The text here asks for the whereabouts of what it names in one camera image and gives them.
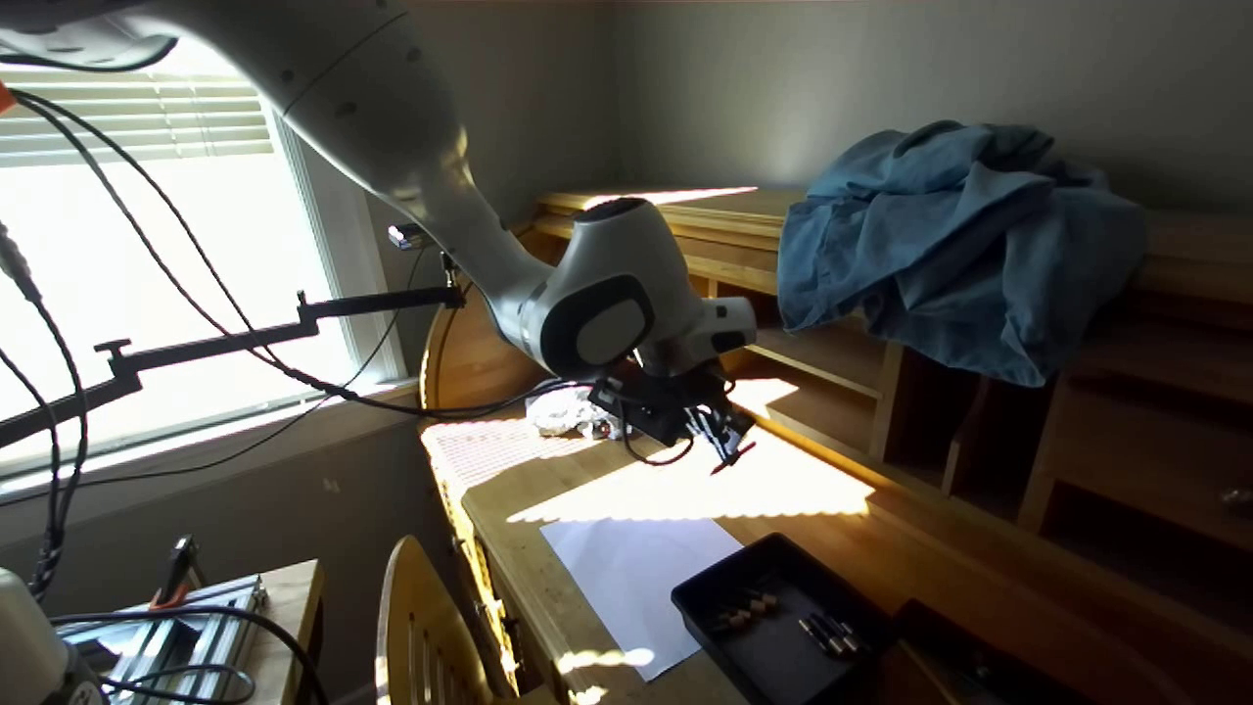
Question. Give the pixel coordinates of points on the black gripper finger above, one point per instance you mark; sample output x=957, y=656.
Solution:
x=735, y=430
x=711, y=433

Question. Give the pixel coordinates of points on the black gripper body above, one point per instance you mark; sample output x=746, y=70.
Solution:
x=665, y=408

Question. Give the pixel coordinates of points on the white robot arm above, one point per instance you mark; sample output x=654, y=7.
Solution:
x=356, y=84

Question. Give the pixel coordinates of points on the wooden desk hutch shelf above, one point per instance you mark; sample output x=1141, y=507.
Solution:
x=1094, y=480

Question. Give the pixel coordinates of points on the white paper sheet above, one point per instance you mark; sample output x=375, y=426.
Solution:
x=630, y=570

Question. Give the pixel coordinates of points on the black plastic tray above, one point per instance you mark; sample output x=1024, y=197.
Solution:
x=782, y=626

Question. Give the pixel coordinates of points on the blue cloth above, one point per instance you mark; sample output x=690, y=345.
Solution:
x=970, y=246

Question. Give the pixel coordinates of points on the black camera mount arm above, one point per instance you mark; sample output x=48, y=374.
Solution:
x=132, y=368

